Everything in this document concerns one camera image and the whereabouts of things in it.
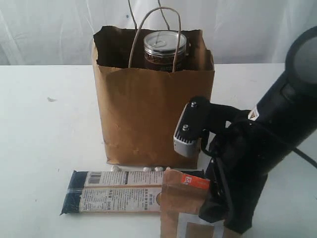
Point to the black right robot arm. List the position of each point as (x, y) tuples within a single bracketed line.
[(256, 141)]

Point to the black rice vacuum pack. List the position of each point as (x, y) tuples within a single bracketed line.
[(128, 191)]

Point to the dark grain can silver lid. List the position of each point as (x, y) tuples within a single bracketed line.
[(160, 48)]

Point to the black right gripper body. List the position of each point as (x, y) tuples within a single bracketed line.
[(236, 183)]

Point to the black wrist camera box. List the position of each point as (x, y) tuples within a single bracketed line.
[(192, 122)]

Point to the brown kraft stand-up pouch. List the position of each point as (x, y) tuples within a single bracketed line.
[(180, 201)]

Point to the white backdrop curtain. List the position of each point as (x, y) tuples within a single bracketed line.
[(36, 32)]

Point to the brown paper bag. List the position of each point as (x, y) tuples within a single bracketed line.
[(140, 108)]

